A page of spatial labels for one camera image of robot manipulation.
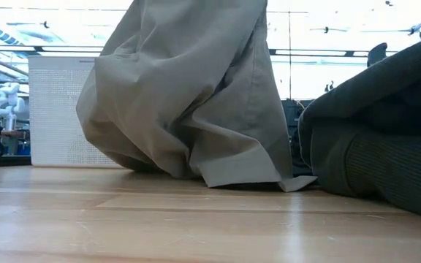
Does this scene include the white plastic woven basket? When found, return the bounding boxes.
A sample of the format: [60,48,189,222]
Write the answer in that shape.
[28,56,124,169]

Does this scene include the beige trousers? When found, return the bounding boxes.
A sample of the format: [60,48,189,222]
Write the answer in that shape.
[75,0,318,193]

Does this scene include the black chair back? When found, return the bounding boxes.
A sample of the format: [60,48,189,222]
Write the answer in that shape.
[366,42,389,69]

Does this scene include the black metal table frame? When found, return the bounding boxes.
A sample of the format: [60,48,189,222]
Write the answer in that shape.
[0,155,31,168]

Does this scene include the olive green sweatshirt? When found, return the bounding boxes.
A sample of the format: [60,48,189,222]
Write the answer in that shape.
[297,31,421,222]

